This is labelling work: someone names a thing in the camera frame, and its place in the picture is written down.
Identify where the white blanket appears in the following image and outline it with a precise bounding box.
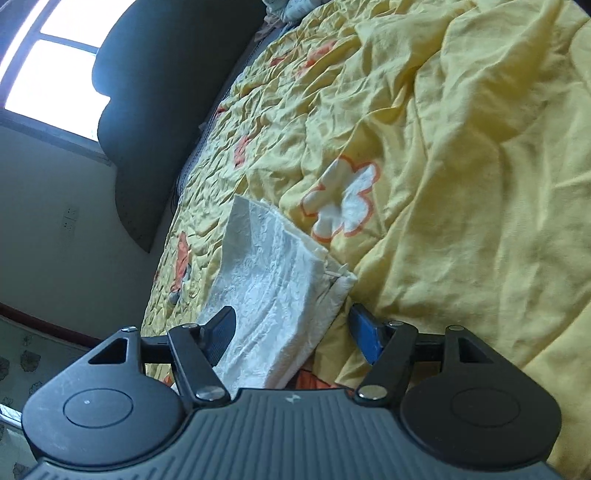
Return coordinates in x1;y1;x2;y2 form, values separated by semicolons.
196;194;359;391

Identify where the dark grey headboard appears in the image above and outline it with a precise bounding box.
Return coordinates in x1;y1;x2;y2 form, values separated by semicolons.
90;0;274;254

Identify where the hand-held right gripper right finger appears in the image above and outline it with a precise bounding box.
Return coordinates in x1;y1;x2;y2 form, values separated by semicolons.
348;302;498;408

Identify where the window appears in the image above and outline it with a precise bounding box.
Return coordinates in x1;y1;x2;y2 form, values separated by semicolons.
0;0;139;145

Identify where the brown wooden wardrobe frame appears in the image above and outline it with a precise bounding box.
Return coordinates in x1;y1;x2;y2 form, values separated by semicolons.
0;301;114;349

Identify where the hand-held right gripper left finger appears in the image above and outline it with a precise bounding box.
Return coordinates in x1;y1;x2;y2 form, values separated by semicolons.
85;305;237;407

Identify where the yellow printed quilt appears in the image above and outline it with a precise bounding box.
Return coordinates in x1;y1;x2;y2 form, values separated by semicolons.
139;0;591;464

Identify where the folded white printed cloth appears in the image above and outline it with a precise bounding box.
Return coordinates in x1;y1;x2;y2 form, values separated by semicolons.
268;0;324;21

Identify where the floral wardrobe door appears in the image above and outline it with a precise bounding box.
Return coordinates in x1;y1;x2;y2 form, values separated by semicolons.
0;318;95;480

